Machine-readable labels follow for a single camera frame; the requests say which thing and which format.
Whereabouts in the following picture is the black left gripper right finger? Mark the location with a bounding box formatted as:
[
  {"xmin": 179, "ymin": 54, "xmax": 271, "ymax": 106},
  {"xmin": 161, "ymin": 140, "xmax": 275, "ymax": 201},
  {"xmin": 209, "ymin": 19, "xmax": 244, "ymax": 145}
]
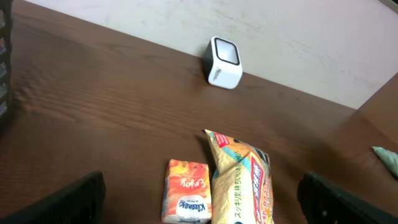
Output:
[{"xmin": 297, "ymin": 172, "xmax": 397, "ymax": 224}]

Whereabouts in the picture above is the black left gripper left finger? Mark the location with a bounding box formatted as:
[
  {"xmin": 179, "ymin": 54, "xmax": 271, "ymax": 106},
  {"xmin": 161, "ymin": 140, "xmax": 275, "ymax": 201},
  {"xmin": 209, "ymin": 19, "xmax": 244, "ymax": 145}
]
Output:
[{"xmin": 1, "ymin": 171, "xmax": 106, "ymax": 224}]

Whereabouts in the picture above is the large yellow snack bag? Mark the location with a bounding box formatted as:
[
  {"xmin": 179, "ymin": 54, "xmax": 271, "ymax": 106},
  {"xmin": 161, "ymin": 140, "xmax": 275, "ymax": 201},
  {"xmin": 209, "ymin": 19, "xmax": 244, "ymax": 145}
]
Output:
[{"xmin": 203, "ymin": 129, "xmax": 274, "ymax": 224}]

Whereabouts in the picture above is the small orange snack box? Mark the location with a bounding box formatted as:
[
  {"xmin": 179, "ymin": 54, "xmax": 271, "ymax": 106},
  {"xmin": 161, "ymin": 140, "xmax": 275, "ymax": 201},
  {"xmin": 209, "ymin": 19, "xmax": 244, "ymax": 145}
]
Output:
[{"xmin": 161, "ymin": 159, "xmax": 212, "ymax": 223}]

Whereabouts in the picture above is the white barcode scanner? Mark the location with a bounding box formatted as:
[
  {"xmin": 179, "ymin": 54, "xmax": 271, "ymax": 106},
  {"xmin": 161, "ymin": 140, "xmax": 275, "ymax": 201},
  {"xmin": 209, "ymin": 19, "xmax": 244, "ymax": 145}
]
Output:
[{"xmin": 202, "ymin": 37, "xmax": 243, "ymax": 90}]

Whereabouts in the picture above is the grey plastic shopping basket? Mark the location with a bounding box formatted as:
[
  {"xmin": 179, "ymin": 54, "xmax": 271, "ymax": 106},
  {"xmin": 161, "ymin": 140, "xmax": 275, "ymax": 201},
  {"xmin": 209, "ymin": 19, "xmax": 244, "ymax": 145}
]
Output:
[{"xmin": 1, "ymin": 0, "xmax": 13, "ymax": 130}]

